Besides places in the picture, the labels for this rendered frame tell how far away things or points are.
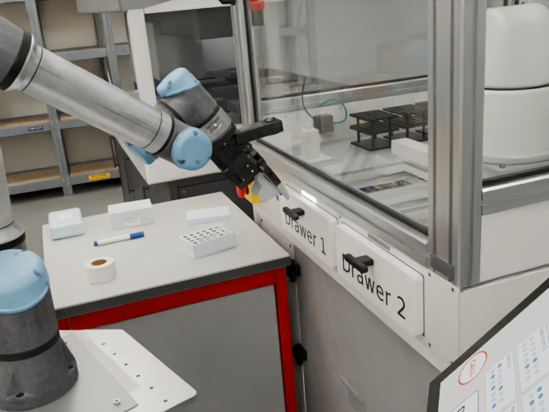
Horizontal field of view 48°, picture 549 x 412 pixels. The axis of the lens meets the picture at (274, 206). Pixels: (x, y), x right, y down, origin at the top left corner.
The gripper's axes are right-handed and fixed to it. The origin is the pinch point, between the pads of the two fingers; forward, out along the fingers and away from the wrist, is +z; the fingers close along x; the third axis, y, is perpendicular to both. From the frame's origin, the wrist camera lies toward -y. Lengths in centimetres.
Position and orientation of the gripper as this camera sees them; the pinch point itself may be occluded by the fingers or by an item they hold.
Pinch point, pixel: (283, 190)
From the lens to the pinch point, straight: 139.0
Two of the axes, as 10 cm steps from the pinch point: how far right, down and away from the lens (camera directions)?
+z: 6.0, 6.6, 4.4
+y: -7.2, 6.9, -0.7
